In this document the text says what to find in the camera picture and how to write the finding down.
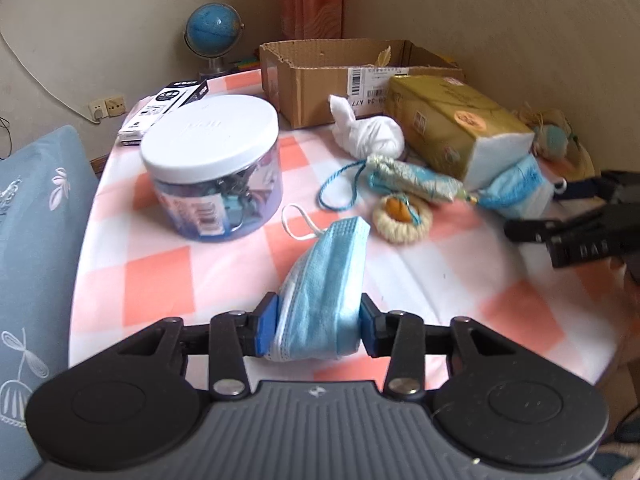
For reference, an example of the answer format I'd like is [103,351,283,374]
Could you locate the blue white plush ball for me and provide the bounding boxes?
[533,124,570,162]

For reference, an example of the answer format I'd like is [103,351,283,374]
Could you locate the blue brocade sachet pouch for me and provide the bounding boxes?
[317,155,477,212]

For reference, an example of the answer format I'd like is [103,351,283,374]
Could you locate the blue surgical face mask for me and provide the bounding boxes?
[267,204,371,362]

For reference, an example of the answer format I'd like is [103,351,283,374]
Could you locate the colourful toy blocks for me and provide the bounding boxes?
[232,56,260,72]

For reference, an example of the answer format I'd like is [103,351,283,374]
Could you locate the wall power socket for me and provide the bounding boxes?
[88,94,127,122]

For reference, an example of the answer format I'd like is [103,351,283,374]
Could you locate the white knotted cloth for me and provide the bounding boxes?
[328,94,405,159]

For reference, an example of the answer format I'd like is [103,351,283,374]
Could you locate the cream sachet with tassel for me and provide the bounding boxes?
[514,103,596,181]

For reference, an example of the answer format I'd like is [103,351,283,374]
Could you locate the black white product box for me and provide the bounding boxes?
[116,80,208,145]

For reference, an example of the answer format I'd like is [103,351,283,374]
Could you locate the gold tissue pack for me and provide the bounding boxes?
[384,75,535,191]

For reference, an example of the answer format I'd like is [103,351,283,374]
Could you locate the white wall cable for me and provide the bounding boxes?
[0,29,104,125]

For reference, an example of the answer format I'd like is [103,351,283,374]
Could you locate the cardboard box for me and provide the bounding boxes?
[259,38,464,128]

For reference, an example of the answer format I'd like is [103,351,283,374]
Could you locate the blue desk globe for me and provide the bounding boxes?
[183,2,244,80]

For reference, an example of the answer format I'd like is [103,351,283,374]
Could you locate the blue embroidered cushion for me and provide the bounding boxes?
[0,126,98,479]

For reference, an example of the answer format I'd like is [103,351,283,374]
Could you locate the clear jar white lid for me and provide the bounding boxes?
[140,94,283,242]

